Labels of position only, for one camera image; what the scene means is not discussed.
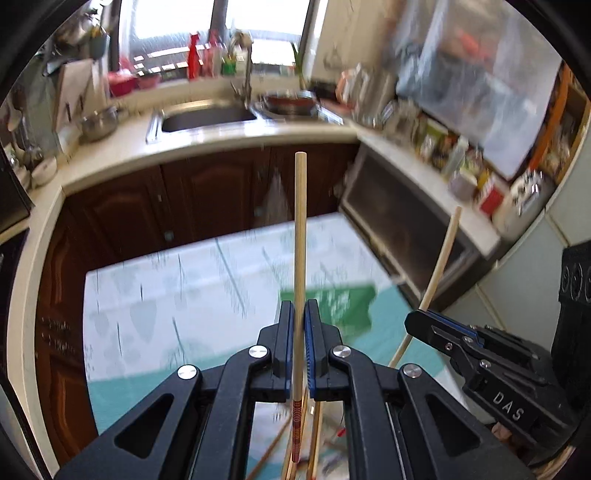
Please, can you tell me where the teal floral tablecloth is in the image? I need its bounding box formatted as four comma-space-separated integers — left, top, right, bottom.
82, 214, 410, 431

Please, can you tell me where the red bottle on sill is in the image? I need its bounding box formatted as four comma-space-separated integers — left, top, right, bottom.
186, 33, 201, 81

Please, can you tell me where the pale bamboo chopstick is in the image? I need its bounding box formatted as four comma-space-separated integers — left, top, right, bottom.
307, 401, 325, 480

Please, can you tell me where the right hand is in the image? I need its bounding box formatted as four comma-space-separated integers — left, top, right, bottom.
491, 422, 512, 442

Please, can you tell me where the steel pot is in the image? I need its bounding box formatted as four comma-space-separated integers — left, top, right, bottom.
80, 106, 129, 143

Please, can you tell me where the white kitchen countertop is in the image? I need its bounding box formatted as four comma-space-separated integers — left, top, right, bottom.
1, 113, 500, 473

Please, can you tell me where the red frying pan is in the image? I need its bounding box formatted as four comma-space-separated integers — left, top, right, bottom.
262, 90, 318, 116

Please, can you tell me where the metal faucet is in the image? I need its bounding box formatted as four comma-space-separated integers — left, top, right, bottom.
228, 30, 253, 107

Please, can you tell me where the brown wooden chopstick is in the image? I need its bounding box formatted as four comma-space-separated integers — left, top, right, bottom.
245, 422, 290, 480

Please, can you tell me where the kitchen sink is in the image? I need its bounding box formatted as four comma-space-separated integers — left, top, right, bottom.
145, 99, 259, 144

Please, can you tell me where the bamboo chopstick striped tip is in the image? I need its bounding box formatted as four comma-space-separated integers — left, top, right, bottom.
284, 151, 308, 479

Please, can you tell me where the bamboo chopstick red tip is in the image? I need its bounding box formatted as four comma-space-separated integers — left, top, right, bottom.
388, 206, 462, 368

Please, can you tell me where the green plastic utensil holder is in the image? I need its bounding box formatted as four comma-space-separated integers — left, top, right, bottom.
305, 284, 377, 343

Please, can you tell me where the built-in oven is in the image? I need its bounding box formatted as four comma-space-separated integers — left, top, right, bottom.
339, 142, 502, 311

